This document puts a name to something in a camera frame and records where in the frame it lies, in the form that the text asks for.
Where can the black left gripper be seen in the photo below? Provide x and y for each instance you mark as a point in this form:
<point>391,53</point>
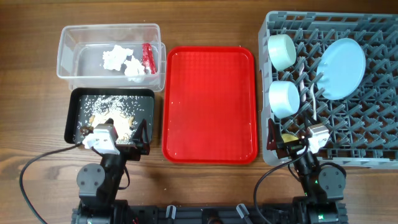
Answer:
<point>134,154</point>

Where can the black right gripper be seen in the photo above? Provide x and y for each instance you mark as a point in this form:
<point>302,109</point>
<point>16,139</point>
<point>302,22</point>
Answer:
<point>275,142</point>

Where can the yellow plastic cup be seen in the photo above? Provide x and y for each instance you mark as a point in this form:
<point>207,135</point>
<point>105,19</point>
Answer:
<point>289,138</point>

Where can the rice and mushroom leftovers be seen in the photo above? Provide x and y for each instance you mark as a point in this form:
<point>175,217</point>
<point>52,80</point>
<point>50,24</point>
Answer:
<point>127,112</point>

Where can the small light blue bowl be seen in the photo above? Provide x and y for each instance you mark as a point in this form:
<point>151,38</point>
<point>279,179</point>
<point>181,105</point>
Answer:
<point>284,99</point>

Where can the white plastic spoon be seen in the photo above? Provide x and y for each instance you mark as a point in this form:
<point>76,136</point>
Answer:
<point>314,105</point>

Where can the white plastic fork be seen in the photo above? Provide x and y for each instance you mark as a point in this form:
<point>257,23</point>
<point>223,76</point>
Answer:
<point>303,97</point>

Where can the red snack wrapper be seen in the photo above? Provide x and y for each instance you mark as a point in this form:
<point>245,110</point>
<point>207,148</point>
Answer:
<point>148,59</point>

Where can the white tissue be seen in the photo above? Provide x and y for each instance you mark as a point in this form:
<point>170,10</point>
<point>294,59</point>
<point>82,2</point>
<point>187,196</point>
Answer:
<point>122,60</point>

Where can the green bowl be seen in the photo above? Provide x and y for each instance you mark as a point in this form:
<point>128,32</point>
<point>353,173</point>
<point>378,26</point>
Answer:
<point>282,52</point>

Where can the large light blue plate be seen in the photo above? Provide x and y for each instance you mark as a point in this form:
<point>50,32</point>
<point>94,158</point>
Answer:
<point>342,67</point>

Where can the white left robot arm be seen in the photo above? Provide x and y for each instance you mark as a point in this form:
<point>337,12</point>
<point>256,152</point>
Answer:
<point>99,183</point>

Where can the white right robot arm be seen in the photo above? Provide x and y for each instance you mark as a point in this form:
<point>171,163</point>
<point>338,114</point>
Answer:
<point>323,184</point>

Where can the black waste bin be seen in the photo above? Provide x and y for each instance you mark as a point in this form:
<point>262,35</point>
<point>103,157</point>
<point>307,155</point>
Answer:
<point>78,92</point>

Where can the grey dishwasher rack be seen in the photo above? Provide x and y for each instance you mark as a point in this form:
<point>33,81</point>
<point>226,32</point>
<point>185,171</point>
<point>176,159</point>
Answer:
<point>363,126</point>

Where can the red plastic tray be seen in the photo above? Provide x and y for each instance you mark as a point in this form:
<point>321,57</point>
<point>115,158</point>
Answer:
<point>209,110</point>

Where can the clear plastic bin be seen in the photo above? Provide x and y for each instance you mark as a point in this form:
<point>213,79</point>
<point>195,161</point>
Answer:
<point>81,49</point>

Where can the black mounting rail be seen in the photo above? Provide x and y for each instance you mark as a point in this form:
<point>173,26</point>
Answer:
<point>275,213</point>

